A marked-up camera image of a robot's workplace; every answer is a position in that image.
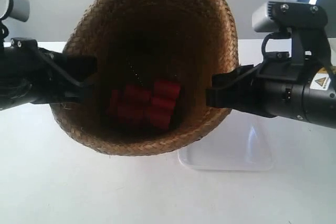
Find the brown woven basket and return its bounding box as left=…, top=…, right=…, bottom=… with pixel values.
left=51, top=0, right=239, bottom=156

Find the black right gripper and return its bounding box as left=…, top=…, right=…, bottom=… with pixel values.
left=206, top=52, right=306, bottom=119

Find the black right camera cable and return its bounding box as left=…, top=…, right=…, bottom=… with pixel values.
left=261, top=31, right=292, bottom=63

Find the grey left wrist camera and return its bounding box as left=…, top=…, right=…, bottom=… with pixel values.
left=1, top=0, right=30, bottom=22

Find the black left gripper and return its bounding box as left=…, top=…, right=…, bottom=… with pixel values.
left=1, top=38, right=98, bottom=110

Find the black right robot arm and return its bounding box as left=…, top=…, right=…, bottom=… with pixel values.
left=205, top=51, right=335, bottom=129

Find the white rectangular plastic tray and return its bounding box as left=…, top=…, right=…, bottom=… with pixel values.
left=177, top=111, right=274, bottom=172

